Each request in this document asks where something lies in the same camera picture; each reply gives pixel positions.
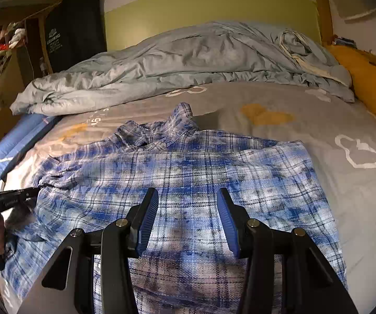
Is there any grey printed bed sheet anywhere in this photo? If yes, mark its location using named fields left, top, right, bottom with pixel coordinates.
left=0, top=81, right=376, bottom=314

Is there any blue plaid shirt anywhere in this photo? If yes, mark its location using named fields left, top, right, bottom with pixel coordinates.
left=2, top=102, right=349, bottom=314

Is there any grey duvet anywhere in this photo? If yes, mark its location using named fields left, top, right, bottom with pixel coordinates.
left=10, top=20, right=355, bottom=116

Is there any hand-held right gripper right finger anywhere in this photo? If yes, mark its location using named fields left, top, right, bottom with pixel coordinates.
left=216, top=188, right=359, bottom=314

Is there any clothes pile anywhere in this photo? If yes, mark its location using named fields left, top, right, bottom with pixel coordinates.
left=0, top=21, right=28, bottom=63

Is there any black hanging bag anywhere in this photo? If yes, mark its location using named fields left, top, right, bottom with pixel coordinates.
left=44, top=0, right=108, bottom=73

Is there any green headboard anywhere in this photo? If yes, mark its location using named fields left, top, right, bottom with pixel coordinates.
left=105, top=0, right=322, bottom=53

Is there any blue mat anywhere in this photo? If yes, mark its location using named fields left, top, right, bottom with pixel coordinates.
left=0, top=113, right=62, bottom=181

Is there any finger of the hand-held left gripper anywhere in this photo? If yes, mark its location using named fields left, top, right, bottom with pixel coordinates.
left=0, top=186, right=43, bottom=209

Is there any yellow bolster pillow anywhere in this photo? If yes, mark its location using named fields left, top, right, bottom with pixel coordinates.
left=326, top=44, right=376, bottom=128

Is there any wooden shelf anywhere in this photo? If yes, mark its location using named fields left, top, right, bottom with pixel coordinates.
left=0, top=0, right=62, bottom=144

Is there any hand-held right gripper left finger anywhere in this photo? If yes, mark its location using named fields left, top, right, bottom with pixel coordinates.
left=17, top=188, right=160, bottom=314

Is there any wooden bed post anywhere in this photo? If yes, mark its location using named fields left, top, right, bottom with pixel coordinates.
left=308, top=0, right=336, bottom=46

